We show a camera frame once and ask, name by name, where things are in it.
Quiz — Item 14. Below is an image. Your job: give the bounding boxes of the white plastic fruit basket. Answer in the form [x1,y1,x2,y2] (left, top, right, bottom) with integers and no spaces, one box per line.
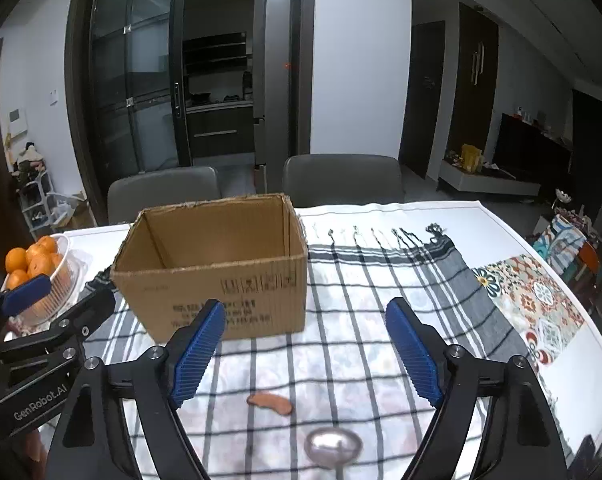
[1,232,94,328]

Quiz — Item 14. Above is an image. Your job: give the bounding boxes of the brown cardboard box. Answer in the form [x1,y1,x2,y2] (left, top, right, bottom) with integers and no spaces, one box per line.
[110,192,309,343]

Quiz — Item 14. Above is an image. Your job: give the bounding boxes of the colourful patterned cloth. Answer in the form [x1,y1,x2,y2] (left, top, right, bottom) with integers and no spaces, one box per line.
[531,212,602,281]

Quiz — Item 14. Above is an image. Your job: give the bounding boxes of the small brown wooden piece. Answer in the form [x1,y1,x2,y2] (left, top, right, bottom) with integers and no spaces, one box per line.
[247,391,293,416]

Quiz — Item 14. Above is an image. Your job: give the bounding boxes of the yellow bag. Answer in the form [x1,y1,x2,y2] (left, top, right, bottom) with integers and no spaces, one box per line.
[461,144,483,171]

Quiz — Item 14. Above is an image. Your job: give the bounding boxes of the grey dining chair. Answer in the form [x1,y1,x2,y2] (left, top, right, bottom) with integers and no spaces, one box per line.
[282,154,406,208]
[107,166,221,225]

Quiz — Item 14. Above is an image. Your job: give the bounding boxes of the pile of oranges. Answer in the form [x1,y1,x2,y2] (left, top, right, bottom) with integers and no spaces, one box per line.
[5,236,74,316]

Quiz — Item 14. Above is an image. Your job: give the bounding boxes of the dark glass sliding door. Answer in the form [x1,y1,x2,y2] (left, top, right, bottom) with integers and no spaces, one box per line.
[66,0,187,221]

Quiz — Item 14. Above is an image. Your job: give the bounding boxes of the dark room door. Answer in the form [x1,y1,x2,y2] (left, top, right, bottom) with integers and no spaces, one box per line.
[398,20,447,178]

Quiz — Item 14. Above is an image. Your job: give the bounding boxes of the dark sideboard cabinet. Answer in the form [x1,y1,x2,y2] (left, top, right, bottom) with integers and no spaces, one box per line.
[496,112,574,186]

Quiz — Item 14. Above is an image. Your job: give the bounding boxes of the white shelf with toys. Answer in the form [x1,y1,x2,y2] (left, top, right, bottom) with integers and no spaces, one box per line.
[11,142,56,241]

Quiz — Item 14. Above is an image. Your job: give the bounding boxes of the white low bench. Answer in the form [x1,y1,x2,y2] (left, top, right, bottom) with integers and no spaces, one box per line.
[438,157,542,198]

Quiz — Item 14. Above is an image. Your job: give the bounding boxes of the grey plaid cloth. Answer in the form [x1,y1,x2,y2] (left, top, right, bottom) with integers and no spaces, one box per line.
[66,222,577,480]

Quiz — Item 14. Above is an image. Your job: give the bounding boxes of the silver oval metal case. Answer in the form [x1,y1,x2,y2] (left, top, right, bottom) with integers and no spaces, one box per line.
[304,427,362,470]

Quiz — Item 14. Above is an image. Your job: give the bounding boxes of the dark wardrobe with handles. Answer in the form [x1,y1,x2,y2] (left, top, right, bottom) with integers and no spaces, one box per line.
[451,2,499,161]

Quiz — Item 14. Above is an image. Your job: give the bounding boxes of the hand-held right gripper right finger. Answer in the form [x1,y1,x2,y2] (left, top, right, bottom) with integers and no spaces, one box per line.
[385,297,568,480]

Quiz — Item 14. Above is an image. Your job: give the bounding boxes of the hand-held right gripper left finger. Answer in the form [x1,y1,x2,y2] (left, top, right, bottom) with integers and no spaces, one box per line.
[46,298,227,480]

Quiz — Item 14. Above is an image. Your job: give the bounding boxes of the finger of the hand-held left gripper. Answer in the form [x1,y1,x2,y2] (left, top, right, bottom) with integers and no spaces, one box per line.
[0,272,52,346]
[0,275,116,363]

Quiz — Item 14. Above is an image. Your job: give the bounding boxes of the dark kitchen cabinets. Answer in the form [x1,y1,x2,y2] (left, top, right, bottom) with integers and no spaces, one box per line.
[183,32,256,161]

